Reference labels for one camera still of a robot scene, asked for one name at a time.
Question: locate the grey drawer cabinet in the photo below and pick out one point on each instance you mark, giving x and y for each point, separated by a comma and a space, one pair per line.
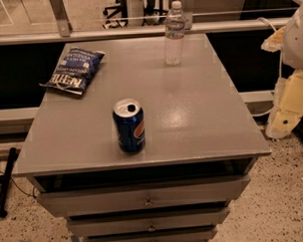
150, 153

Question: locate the blue kettle chips bag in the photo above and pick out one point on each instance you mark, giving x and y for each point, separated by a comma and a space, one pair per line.
76, 71

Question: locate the top grey drawer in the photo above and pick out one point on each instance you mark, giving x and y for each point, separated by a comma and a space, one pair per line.
144, 196

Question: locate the grey drawer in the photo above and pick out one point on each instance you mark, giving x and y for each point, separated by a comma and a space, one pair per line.
149, 222
200, 234
144, 196

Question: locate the black office chair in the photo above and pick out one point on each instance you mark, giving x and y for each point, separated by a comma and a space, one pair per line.
116, 16

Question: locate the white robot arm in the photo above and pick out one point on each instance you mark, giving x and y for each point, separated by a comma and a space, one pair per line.
292, 43

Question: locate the grey metal railing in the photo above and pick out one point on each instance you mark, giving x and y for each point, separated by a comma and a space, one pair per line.
47, 21

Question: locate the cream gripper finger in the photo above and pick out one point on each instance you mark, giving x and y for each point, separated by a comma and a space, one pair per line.
273, 43
288, 106

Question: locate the blue pepsi can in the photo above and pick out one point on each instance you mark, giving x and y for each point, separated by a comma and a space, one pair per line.
128, 117

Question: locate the bottom grey drawer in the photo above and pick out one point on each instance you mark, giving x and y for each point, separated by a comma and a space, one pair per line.
200, 234

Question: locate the clear plastic water bottle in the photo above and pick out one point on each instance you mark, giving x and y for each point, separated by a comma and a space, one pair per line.
174, 34

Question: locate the black metal bar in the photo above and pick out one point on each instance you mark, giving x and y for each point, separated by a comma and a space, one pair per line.
5, 180

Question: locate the middle grey drawer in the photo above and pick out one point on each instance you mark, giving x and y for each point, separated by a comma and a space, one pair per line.
149, 222

